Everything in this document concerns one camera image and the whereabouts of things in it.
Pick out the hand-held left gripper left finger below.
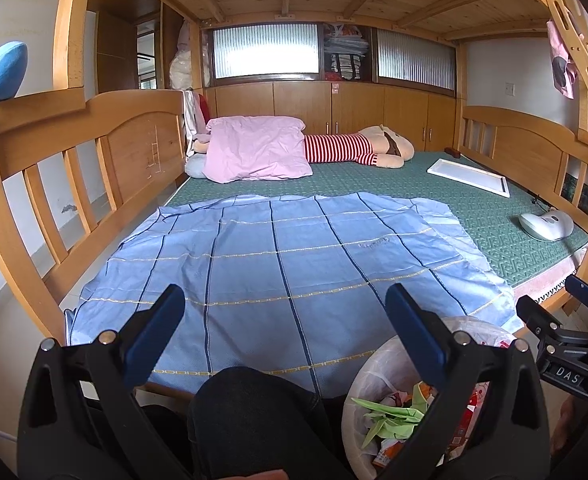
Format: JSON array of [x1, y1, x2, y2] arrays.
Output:
[[16, 284, 195, 480]]

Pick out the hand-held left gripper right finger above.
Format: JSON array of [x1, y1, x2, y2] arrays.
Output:
[[385, 282, 554, 480]]

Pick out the white bag-lined trash bin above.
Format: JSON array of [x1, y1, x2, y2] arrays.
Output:
[[341, 316, 524, 480]]

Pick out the green paper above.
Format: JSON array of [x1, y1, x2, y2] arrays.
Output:
[[351, 382, 437, 446]]

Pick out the person's right hand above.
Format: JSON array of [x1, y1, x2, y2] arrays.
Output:
[[551, 395, 583, 455]]

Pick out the person's left hand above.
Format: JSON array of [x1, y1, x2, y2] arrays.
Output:
[[231, 468, 285, 480]]

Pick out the white rounded device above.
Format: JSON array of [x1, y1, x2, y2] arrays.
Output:
[[518, 208, 574, 241]]

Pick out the blue checked blanket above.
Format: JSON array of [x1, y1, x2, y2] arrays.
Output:
[[64, 192, 517, 401]]

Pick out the green patterned mattress mat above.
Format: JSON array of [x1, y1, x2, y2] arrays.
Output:
[[166, 149, 588, 288]]

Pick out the person's leg in black trousers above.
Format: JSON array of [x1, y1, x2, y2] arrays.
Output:
[[186, 366, 355, 480]]

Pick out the white flat board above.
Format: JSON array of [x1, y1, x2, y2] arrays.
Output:
[[427, 158, 510, 198]]

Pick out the light blue pillow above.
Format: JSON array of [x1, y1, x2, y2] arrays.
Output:
[[184, 152, 209, 178]]

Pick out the striped plush doll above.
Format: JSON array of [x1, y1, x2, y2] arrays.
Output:
[[303, 124, 415, 169]]

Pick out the pink pillow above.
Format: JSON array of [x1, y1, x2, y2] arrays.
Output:
[[204, 116, 313, 183]]

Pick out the white and red towel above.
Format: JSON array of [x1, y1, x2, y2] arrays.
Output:
[[183, 91, 209, 143]]

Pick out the pink hanging cloth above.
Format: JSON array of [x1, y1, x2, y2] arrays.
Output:
[[547, 20, 579, 99]]

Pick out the white plastic bags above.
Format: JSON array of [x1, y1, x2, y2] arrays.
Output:
[[170, 22, 195, 91]]

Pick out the ribbed glass window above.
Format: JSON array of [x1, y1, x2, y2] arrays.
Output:
[[213, 25, 321, 80], [376, 29, 457, 92]]

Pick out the shelf niche with books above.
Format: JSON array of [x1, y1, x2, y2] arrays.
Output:
[[322, 23, 372, 82]]

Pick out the dark wooden wardrobe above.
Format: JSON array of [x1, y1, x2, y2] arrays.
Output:
[[88, 0, 185, 92]]

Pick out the blue whale plush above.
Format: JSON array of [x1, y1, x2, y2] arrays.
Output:
[[0, 41, 28, 101]]

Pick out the wooden bunk bed frame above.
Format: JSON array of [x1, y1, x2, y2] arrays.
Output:
[[0, 0, 588, 391]]

